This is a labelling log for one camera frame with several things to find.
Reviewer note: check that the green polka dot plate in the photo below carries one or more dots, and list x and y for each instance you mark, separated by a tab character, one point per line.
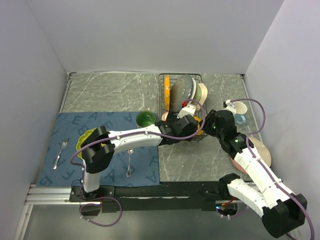
83	137

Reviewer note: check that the blue floral plate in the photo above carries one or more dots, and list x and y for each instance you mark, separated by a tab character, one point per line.
179	92

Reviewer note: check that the cream square cartoon dish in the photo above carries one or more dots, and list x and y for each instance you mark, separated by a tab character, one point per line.
204	93

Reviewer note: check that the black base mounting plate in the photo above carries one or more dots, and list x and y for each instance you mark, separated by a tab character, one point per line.
169	195

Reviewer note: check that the green-inside floral mug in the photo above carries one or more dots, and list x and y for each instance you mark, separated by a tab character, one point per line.
145	119

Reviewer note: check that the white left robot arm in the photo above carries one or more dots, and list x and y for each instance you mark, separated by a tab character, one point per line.
98	149

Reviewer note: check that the teal rim white plate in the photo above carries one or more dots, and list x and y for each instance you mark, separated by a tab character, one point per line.
192	88

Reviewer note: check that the green square panda dish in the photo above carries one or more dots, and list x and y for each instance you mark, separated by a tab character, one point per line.
198	92

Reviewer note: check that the pink white round plate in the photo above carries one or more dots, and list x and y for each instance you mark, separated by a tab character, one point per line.
262	151

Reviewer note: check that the light blue mug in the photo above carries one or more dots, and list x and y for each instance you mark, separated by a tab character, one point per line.
241	110

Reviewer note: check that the silver spoon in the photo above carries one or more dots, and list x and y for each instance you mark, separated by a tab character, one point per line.
130	168

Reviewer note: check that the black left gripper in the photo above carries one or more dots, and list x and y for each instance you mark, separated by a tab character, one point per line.
172	118

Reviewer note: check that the orange polka dot plate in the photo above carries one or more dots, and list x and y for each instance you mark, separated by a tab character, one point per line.
166	95

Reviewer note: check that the red white patterned dish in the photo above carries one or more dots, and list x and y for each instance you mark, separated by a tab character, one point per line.
164	116

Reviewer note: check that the orange bowl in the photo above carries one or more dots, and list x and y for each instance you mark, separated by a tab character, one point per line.
198	125

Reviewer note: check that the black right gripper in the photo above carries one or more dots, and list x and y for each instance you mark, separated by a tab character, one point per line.
209	118

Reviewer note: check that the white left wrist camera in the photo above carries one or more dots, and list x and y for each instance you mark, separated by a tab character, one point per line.
187	109

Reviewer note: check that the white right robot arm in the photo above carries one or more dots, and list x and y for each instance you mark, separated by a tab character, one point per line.
280	209

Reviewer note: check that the black wire dish rack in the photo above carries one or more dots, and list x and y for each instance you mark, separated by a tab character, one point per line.
173	78

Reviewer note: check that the silver fork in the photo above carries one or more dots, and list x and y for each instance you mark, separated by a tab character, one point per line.
63	146

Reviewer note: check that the aluminium rail frame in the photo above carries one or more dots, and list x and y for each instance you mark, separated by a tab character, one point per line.
43	195

